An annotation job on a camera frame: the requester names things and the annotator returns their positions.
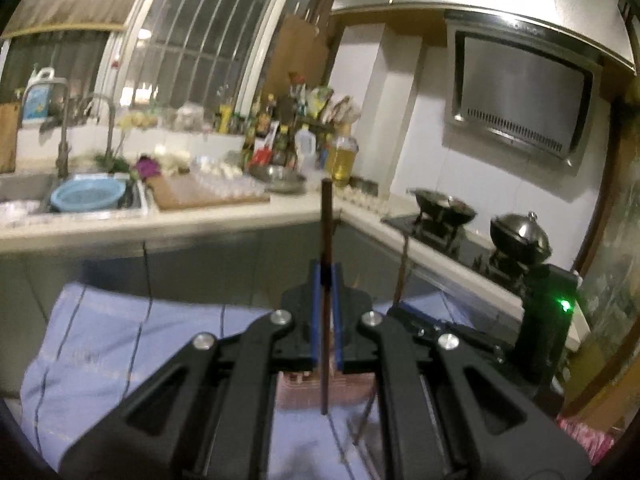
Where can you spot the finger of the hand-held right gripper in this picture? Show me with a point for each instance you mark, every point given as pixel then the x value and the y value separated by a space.
pixel 425 317
pixel 475 347

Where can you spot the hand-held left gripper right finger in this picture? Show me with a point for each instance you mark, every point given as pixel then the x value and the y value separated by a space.
pixel 339 320

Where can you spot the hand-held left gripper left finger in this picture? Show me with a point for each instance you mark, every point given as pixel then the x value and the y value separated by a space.
pixel 314 320

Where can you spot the thin brown chopstick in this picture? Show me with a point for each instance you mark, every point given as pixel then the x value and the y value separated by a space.
pixel 402 270

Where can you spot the pink perforated plastic basket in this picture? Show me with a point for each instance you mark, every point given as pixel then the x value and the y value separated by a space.
pixel 300 390

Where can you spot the dark brown chopstick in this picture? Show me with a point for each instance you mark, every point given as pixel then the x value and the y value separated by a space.
pixel 326 240

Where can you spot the long brown chopstick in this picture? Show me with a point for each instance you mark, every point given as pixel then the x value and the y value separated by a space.
pixel 360 452
pixel 362 420

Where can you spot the black gas stove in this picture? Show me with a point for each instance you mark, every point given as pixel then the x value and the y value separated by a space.
pixel 465 250

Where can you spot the pot with metal lid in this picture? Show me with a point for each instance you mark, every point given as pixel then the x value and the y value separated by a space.
pixel 520 235

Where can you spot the black wok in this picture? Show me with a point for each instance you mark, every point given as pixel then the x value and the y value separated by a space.
pixel 442 205

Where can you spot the row of white eggs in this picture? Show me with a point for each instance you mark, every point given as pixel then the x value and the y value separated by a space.
pixel 370 200

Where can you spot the pink floral cloth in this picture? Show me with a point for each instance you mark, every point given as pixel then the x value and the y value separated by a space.
pixel 585 437

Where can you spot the metal bowl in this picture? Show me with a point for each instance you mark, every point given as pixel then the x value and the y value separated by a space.
pixel 280 177

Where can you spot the yellow cooking oil bottle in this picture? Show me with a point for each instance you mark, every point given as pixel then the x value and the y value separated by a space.
pixel 342 160

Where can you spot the large wooden cutting board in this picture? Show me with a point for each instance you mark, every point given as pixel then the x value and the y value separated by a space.
pixel 210 194

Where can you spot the white plastic bottle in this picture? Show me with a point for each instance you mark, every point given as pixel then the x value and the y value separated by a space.
pixel 305 147

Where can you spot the blue checked cloth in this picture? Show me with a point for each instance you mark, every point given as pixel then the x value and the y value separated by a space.
pixel 125 350

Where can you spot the row of condiment bottles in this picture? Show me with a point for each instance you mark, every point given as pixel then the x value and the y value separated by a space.
pixel 270 120

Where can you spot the purple cabbage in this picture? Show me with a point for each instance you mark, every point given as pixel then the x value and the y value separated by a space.
pixel 147 167

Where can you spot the blue plastic basin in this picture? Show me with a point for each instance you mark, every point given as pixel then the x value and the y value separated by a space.
pixel 87 195

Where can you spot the hanging wooden cutting board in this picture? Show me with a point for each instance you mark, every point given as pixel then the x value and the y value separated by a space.
pixel 295 55

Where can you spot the gooseneck metal faucet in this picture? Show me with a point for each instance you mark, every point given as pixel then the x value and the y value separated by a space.
pixel 107 120

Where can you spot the stainless steel range hood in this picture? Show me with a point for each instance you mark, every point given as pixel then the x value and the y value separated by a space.
pixel 500 20

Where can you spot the stainless steel sink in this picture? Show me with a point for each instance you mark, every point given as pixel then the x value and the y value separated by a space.
pixel 30 190

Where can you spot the barred window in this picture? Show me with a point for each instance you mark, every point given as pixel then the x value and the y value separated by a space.
pixel 210 25

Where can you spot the angular metal faucet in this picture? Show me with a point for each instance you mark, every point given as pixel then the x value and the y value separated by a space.
pixel 62 125

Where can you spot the blue label detergent bottle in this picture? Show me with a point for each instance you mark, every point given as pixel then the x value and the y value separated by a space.
pixel 39 95

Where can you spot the small wooden cutting board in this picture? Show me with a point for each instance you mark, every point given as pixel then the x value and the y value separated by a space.
pixel 7 135

